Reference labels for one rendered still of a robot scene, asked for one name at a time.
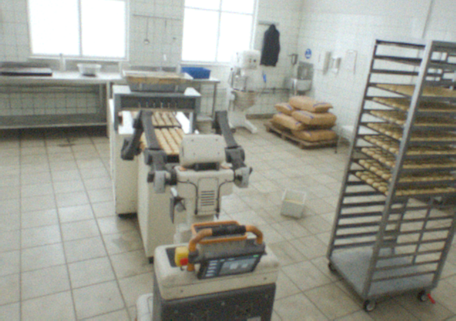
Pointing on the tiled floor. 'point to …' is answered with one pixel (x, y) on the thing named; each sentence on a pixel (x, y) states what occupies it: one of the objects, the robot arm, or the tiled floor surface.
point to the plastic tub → (293, 203)
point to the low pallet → (301, 139)
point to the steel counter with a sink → (72, 73)
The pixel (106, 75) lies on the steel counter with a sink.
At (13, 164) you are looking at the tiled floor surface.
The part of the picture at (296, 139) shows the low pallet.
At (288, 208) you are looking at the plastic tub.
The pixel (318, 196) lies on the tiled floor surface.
